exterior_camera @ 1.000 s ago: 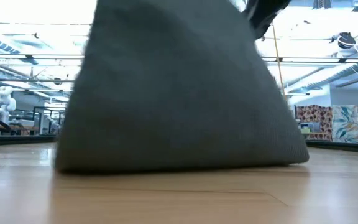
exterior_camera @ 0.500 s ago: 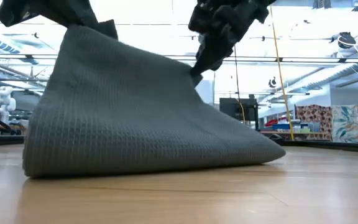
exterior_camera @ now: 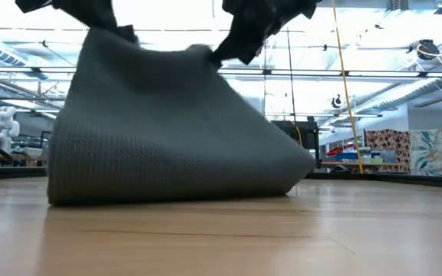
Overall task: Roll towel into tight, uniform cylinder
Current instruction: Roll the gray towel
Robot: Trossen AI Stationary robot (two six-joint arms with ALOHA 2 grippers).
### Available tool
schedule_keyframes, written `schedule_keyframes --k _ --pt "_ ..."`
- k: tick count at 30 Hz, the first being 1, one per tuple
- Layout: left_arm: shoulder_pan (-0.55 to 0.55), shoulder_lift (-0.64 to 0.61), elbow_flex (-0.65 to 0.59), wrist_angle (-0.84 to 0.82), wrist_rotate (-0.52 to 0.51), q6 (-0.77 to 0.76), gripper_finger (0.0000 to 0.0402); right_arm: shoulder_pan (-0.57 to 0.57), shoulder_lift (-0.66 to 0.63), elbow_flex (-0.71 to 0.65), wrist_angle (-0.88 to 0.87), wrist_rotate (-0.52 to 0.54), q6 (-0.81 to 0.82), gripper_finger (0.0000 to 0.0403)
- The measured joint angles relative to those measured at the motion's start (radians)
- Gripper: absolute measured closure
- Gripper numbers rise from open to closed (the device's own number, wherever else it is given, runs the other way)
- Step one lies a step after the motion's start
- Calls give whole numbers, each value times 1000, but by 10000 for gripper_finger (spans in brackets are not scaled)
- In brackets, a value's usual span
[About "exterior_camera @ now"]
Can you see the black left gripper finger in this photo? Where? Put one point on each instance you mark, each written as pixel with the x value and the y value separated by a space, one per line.
pixel 107 19

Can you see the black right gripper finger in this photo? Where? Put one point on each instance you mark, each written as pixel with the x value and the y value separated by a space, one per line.
pixel 244 44

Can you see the grey waffle-weave towel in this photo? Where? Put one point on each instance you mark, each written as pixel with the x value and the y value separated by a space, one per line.
pixel 159 134

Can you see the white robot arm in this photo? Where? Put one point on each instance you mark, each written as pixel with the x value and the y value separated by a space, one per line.
pixel 4 126

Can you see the black monitor on stand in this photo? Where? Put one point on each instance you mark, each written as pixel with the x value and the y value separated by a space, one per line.
pixel 305 132

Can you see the blue storage bin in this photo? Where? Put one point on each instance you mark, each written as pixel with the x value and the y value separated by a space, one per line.
pixel 347 156

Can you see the floral print fabric panel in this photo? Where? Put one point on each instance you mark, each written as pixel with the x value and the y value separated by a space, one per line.
pixel 388 147

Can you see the leaf print fabric panel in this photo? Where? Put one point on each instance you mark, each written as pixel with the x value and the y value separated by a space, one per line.
pixel 432 153

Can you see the black metal table frame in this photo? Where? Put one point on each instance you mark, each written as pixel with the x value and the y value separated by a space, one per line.
pixel 397 179

